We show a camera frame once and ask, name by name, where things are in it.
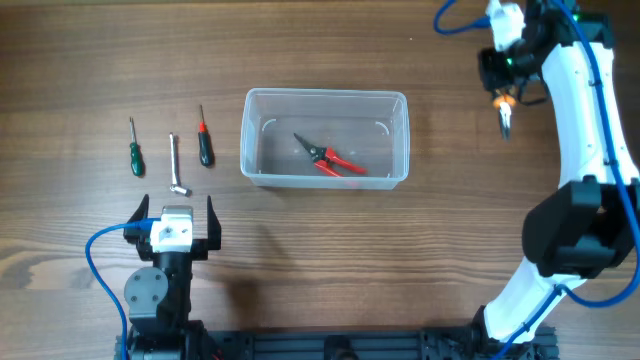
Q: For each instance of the clear plastic container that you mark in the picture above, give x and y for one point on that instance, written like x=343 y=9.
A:
x=370 y=129

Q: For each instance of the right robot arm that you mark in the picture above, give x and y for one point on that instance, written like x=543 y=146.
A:
x=591 y=222

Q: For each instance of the black red screwdriver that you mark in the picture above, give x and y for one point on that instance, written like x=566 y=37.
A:
x=206 y=154

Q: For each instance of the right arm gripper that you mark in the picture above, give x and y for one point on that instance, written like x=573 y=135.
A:
x=493 y=81

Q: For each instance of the green handled screwdriver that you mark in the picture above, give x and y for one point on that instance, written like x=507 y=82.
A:
x=137 y=163

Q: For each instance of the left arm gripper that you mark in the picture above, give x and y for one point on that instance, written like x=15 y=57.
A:
x=201 y=246

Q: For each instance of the orange black long-nose pliers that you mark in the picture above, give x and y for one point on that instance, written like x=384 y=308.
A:
x=503 y=103

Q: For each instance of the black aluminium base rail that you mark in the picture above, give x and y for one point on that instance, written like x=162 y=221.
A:
x=426 y=344

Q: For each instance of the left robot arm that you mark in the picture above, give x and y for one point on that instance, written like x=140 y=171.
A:
x=158 y=295

